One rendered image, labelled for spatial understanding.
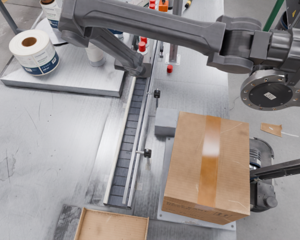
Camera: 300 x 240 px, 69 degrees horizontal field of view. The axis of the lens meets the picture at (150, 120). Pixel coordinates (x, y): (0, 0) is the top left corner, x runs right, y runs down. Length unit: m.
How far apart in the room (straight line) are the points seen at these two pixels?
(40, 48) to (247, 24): 1.01
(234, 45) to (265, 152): 1.41
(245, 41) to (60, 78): 1.00
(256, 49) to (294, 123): 1.95
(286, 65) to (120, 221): 0.76
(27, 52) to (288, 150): 2.06
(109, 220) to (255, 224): 1.24
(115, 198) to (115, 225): 0.10
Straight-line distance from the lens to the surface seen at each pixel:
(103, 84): 1.19
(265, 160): 1.82
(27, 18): 3.63
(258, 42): 0.51
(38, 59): 1.29
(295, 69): 0.53
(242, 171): 0.73
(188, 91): 1.21
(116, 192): 0.92
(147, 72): 1.05
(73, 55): 1.40
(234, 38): 0.51
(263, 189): 1.69
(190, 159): 0.70
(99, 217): 0.96
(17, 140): 1.23
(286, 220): 2.02
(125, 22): 0.48
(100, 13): 0.48
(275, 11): 2.68
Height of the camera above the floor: 1.76
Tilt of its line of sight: 59 degrees down
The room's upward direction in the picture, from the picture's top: 2 degrees counter-clockwise
